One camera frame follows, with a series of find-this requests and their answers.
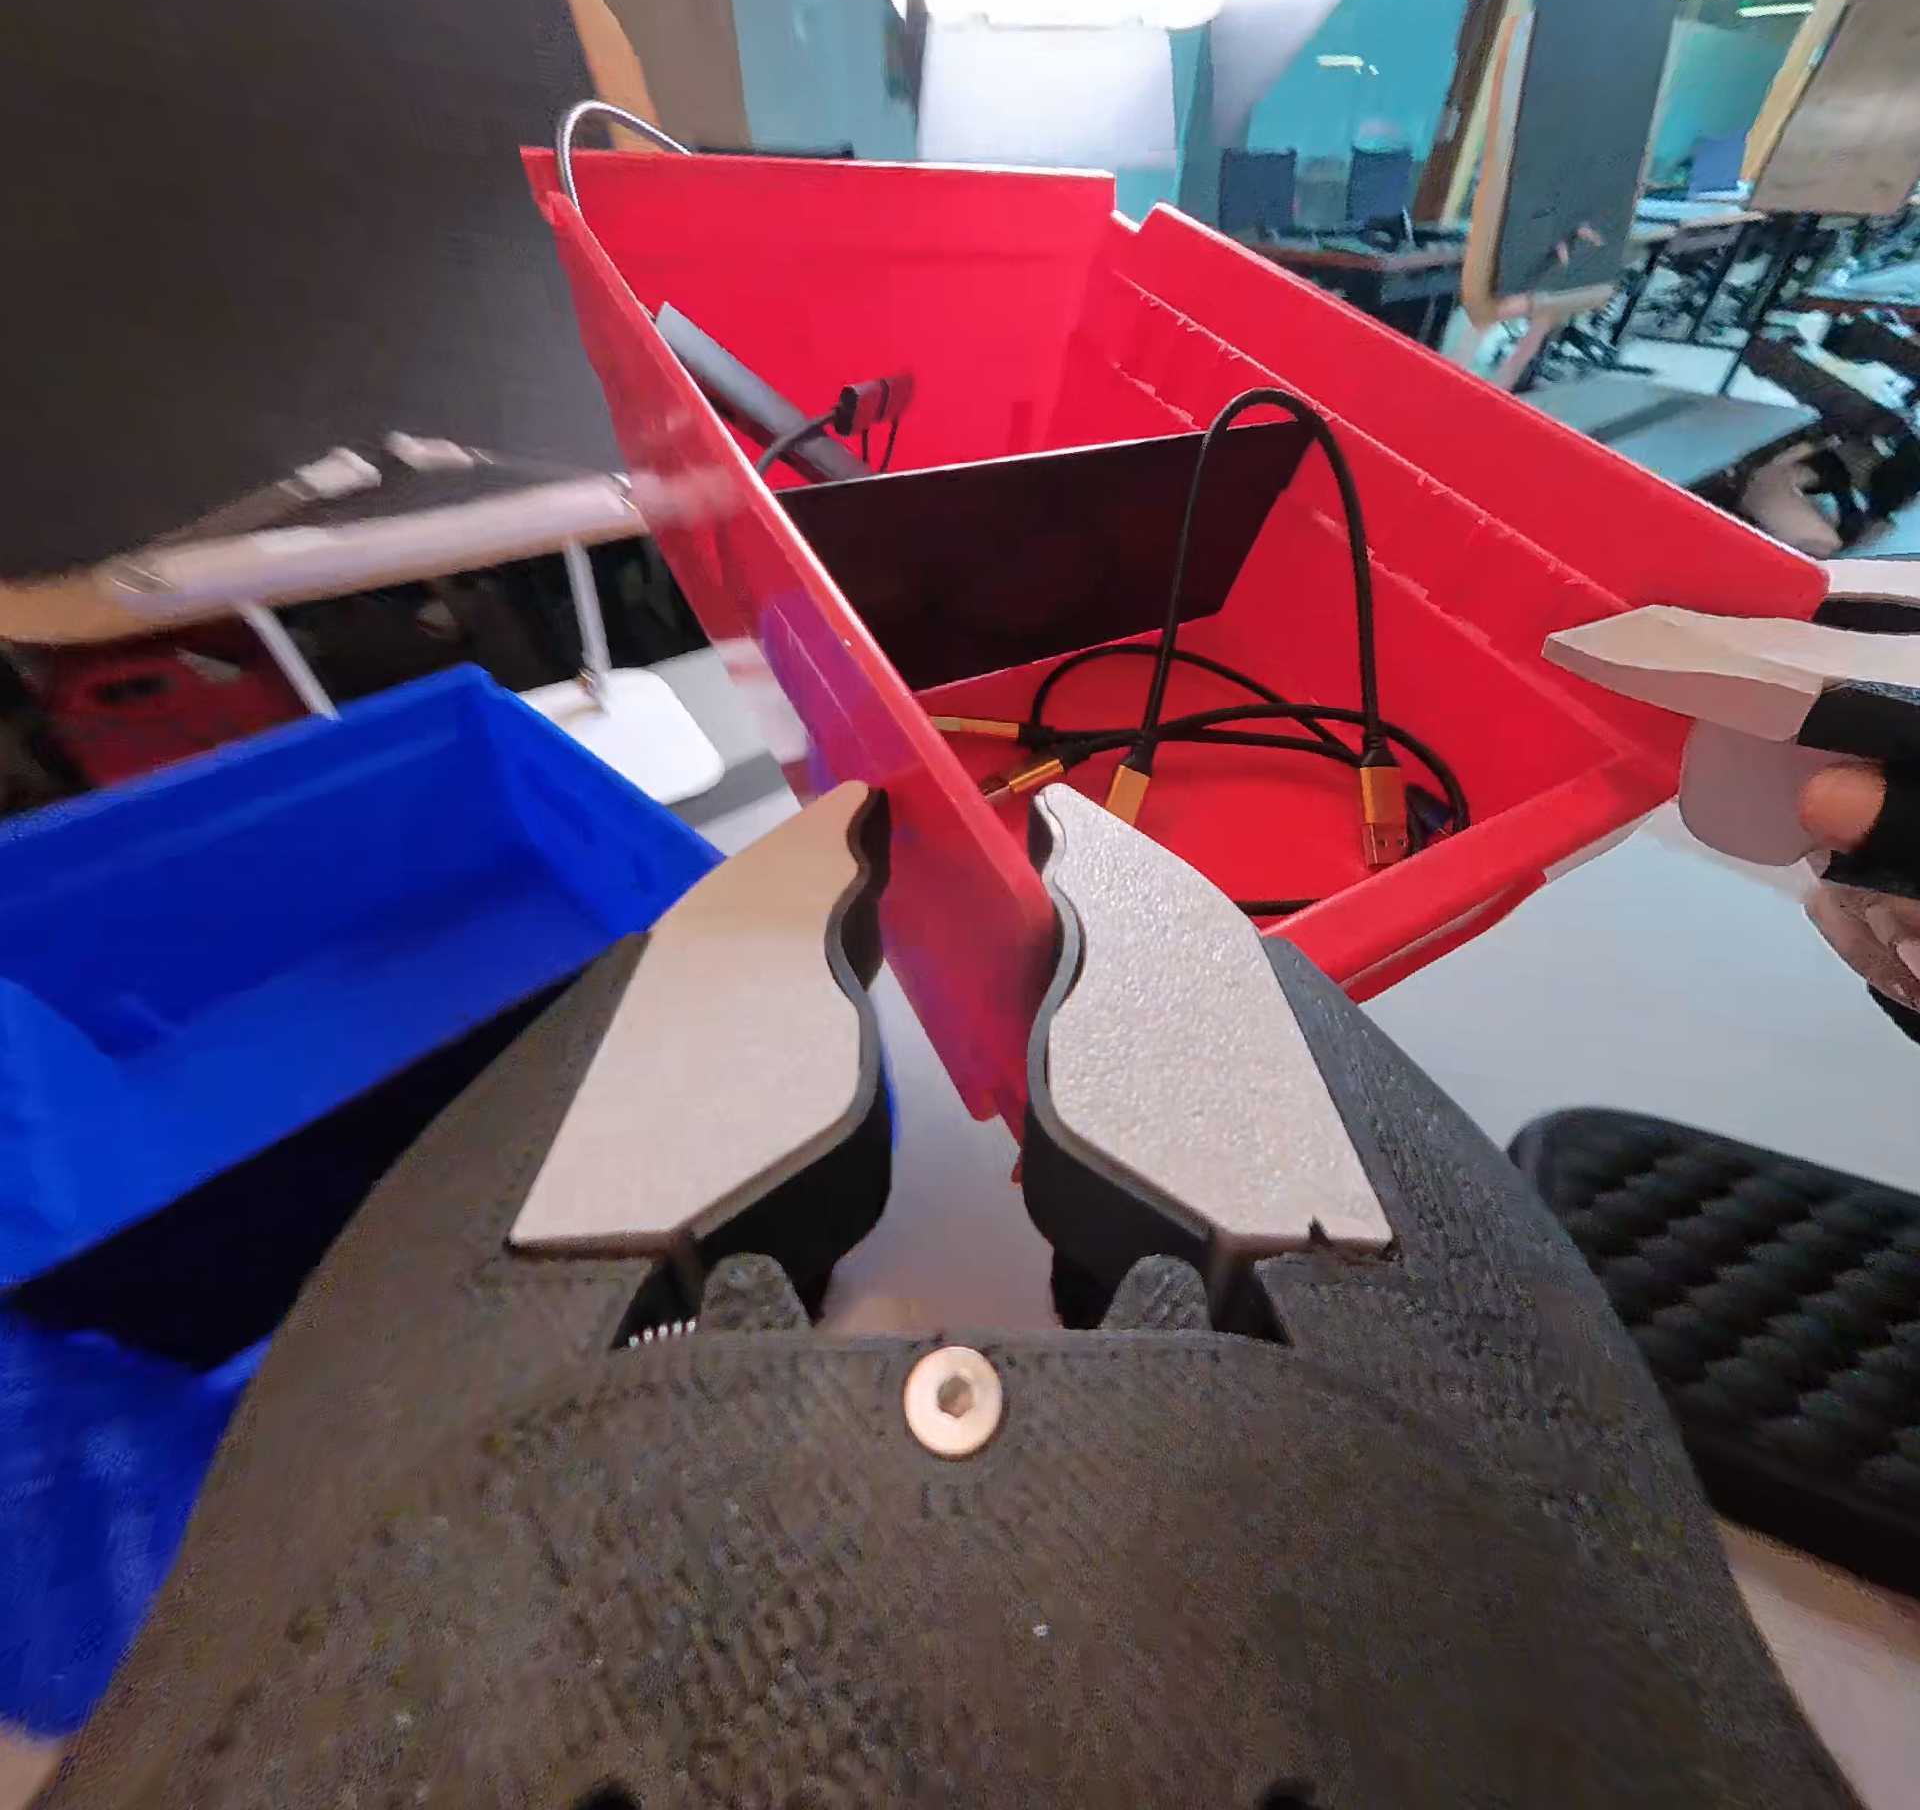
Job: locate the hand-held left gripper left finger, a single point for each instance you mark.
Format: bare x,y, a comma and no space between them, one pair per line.
719,1060

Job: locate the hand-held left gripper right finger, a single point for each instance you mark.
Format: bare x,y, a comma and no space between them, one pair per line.
1185,1060

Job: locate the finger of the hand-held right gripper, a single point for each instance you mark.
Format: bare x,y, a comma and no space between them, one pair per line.
1740,798
1696,664

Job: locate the red plastic bin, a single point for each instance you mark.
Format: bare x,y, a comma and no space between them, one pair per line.
902,250

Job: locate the person's right hand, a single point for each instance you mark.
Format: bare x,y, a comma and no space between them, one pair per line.
1846,805

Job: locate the blue plastic bin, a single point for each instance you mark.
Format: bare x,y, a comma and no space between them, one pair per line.
301,910

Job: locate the black honeycomb pad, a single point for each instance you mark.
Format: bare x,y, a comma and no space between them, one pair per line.
1756,1315

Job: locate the black bin divider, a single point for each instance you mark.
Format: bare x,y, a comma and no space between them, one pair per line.
1020,551

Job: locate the black board wooden rim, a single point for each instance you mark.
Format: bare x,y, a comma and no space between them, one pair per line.
225,191
1592,87

